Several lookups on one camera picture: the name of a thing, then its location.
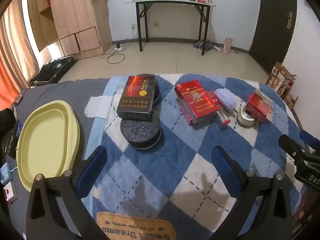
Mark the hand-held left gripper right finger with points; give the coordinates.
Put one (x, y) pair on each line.
(222, 162)

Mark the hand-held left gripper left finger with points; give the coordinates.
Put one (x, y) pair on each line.
(92, 170)

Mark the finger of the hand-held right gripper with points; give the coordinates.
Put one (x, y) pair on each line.
(308, 138)
(290, 143)

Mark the red transparent lighter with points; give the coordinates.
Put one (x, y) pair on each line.
(223, 117)

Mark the round metal tin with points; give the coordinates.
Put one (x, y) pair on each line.
(243, 120)

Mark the red and silver cigarette pack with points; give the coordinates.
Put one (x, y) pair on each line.
(257, 107)

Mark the plastic-wrapped red cigarette box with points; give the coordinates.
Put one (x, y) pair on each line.
(202, 110)

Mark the pale yellow plastic basin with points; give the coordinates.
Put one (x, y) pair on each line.
(42, 142)

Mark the black foam disc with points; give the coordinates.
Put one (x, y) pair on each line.
(157, 92)
(140, 135)

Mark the purple plush toy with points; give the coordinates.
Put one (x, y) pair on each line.
(223, 98)

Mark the dark brown cigarette box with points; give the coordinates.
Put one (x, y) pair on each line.
(136, 97)

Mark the blue white checkered blanket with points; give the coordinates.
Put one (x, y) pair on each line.
(175, 170)

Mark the white cloth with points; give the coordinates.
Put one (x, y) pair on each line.
(96, 106)

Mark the printed cardboard box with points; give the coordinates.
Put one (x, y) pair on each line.
(277, 77)

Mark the white and red cigarette pack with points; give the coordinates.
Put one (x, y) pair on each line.
(10, 192)

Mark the light blue case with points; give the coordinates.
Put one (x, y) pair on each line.
(5, 173)

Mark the black suitcase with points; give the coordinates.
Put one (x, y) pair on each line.
(52, 70)

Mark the pink bag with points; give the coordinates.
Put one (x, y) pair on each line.
(228, 46)

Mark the pile of clothes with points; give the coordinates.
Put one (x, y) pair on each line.
(203, 45)

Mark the dark door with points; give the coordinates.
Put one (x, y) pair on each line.
(272, 25)

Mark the orange curtain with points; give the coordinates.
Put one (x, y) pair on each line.
(6, 85)

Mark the white power strip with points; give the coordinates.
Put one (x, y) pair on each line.
(118, 47)

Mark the wooden wardrobe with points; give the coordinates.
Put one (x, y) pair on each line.
(72, 10)

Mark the small red box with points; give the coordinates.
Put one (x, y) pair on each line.
(203, 0)

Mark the black-legged folding table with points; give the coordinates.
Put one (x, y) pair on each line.
(170, 2)

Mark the yellow wall socket plate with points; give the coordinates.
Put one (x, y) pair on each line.
(156, 24)

